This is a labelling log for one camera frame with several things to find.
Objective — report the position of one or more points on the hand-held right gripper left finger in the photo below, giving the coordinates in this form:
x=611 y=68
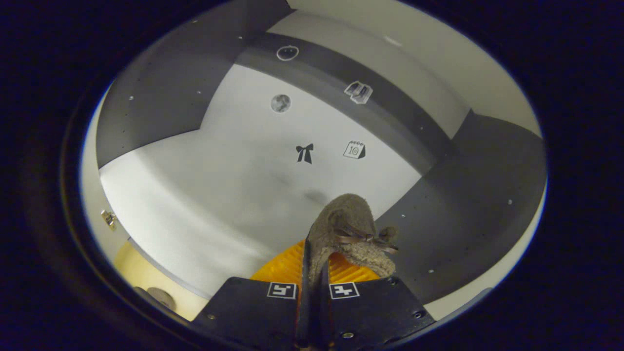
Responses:
x=304 y=312

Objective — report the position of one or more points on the grey shoe cabinet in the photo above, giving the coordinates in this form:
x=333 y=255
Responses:
x=161 y=97

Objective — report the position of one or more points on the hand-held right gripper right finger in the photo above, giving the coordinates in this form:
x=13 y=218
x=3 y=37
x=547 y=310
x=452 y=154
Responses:
x=325 y=312

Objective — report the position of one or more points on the white cabinet shelf board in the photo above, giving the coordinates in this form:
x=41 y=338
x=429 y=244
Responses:
x=195 y=209
x=414 y=48

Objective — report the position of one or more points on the grey shoe cabinet door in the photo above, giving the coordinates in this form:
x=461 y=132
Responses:
x=487 y=287

